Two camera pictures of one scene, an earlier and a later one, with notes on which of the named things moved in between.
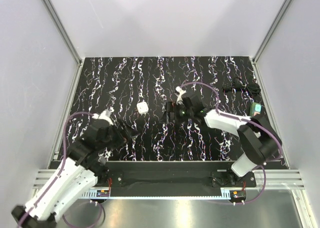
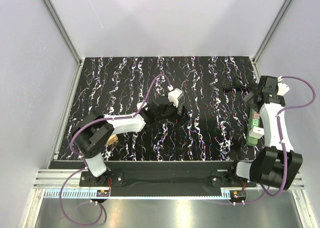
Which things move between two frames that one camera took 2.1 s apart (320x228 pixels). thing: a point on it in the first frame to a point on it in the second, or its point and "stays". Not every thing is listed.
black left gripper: [127, 134] to [180, 119]
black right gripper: [171, 107] to [250, 97]
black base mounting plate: [176, 174] stays
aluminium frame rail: [41, 175] stays
